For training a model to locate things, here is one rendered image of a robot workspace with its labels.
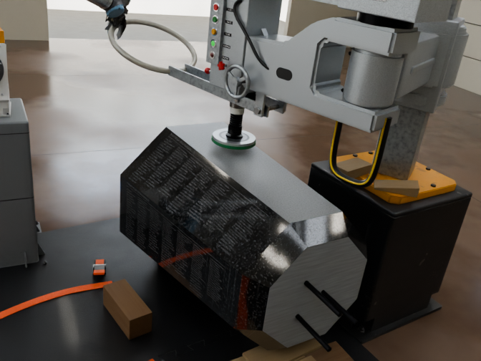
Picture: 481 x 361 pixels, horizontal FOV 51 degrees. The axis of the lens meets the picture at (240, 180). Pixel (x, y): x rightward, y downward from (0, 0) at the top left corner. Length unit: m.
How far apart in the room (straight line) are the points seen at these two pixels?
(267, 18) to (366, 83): 0.61
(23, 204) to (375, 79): 1.91
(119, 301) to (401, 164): 1.54
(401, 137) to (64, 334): 1.86
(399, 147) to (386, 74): 0.78
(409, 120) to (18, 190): 2.01
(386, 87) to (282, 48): 0.45
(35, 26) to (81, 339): 6.81
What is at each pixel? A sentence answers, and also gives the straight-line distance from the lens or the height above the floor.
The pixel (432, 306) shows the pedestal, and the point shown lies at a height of 0.02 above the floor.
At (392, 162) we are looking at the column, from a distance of 2.63.
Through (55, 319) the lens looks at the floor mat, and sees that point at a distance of 2.70.
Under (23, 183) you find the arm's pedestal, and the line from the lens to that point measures 2.85.
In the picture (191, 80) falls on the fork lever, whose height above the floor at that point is 1.12.
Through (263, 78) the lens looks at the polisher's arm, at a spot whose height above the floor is 1.26.
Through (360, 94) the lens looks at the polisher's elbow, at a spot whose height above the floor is 1.32.
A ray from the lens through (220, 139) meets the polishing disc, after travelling 2.42.
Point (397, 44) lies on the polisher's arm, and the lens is 1.85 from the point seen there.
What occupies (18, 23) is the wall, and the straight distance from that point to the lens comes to 8.80.
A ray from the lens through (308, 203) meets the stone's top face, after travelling 2.05.
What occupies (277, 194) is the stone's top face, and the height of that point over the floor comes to 0.85.
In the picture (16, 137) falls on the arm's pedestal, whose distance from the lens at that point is 2.74.
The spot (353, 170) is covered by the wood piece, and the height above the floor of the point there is 0.83.
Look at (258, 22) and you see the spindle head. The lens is 2.25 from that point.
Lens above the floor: 1.77
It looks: 25 degrees down
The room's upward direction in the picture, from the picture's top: 7 degrees clockwise
